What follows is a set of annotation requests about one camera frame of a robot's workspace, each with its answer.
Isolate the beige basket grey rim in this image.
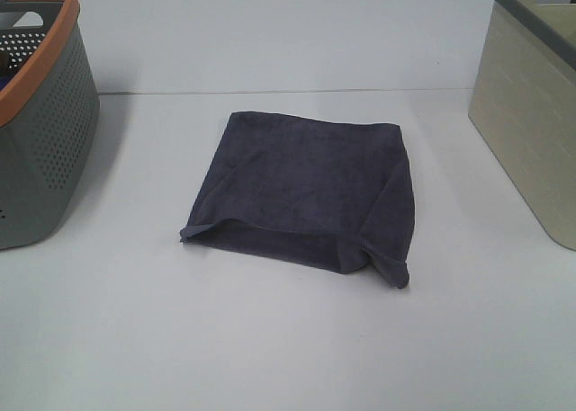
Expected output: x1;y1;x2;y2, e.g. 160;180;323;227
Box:
469;0;575;249

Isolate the grey perforated basket orange rim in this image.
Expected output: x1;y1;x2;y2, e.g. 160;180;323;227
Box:
1;0;100;249

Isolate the dark blue-grey towel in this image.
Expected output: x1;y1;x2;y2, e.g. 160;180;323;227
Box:
180;111;415;289

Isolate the dark item inside grey basket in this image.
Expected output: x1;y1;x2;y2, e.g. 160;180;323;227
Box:
0;50;12;89

